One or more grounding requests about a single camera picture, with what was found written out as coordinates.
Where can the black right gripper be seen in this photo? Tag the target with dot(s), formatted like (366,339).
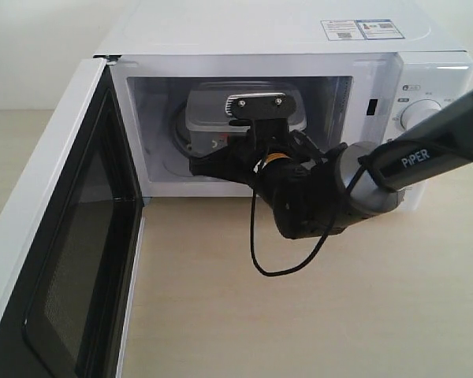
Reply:
(259,165)

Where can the white plastic food container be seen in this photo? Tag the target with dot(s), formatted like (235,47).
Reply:
(206,124)

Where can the white microwave door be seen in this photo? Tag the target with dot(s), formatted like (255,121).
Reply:
(70,238)

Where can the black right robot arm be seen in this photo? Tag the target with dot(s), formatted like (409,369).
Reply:
(312,192)

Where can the white Midea microwave oven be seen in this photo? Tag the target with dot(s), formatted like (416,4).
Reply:
(352,90)

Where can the glass turntable plate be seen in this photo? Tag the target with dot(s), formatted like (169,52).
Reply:
(178,163)

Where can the white upper power knob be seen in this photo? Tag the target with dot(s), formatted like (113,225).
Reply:
(418,112)

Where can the blue white warning sticker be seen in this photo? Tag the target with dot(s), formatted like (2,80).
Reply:
(354,30)

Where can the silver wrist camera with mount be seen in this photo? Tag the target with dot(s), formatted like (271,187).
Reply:
(267,115)

